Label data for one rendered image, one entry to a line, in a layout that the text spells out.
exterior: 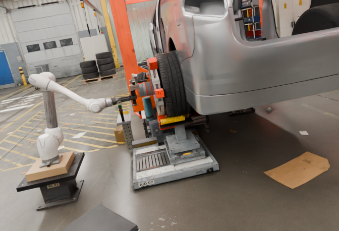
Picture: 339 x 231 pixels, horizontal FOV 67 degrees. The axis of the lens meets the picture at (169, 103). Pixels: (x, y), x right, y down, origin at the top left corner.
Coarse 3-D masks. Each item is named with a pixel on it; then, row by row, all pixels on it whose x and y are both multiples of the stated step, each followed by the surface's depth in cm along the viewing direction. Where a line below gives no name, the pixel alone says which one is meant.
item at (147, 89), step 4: (140, 84) 257; (144, 84) 255; (148, 84) 255; (152, 84) 255; (140, 88) 254; (144, 88) 254; (148, 88) 254; (152, 88) 254; (156, 88) 255; (140, 92) 254; (144, 92) 254; (148, 92) 255; (152, 92) 256; (140, 96) 259
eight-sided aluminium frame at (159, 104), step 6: (150, 72) 242; (156, 72) 238; (150, 78) 282; (156, 78) 234; (156, 84) 236; (156, 102) 238; (162, 102) 239; (156, 108) 274; (162, 108) 247; (162, 114) 258
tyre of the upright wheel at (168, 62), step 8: (160, 56) 242; (168, 56) 241; (176, 56) 241; (160, 64) 235; (168, 64) 235; (176, 64) 234; (160, 72) 232; (168, 72) 231; (176, 72) 232; (168, 80) 231; (176, 80) 231; (168, 88) 231; (176, 88) 231; (184, 88) 233; (168, 96) 232; (176, 96) 234; (184, 96) 235; (168, 104) 236; (176, 104) 238; (184, 104) 240; (168, 112) 245; (176, 112) 247; (184, 112) 252
